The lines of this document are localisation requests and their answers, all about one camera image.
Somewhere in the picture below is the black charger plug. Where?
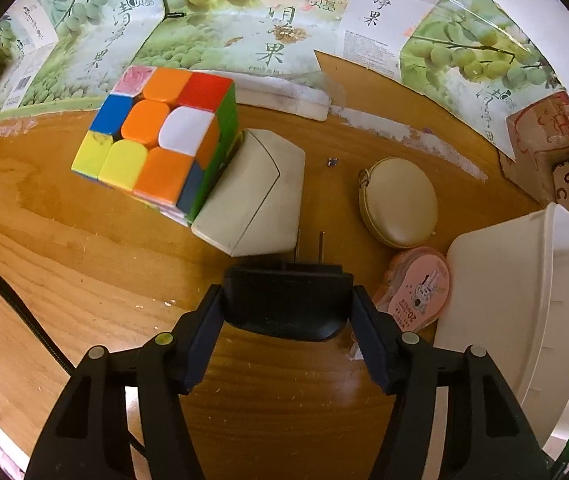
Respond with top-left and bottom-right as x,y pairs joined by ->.
221,231 -> 356,344

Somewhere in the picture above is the beige charger plug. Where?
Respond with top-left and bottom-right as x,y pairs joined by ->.
191,129 -> 306,257

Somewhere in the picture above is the colourful puzzle cube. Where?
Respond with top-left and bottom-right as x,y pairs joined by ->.
71,65 -> 240,226

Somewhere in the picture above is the white plastic storage bin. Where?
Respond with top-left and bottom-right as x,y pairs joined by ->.
435,204 -> 569,444

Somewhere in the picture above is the pink correction tape dispenser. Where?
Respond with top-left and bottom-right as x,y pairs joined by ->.
373,247 -> 450,332

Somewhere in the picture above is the round beige compact case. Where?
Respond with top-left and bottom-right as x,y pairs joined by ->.
358,157 -> 438,249

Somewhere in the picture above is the brown cardboard panel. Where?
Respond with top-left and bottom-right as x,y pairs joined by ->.
499,91 -> 569,206

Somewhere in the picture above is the grape print paper backdrop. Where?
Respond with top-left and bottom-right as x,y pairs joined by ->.
0,0 -> 562,155

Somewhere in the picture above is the black cable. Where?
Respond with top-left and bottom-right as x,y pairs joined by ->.
0,249 -> 147,458

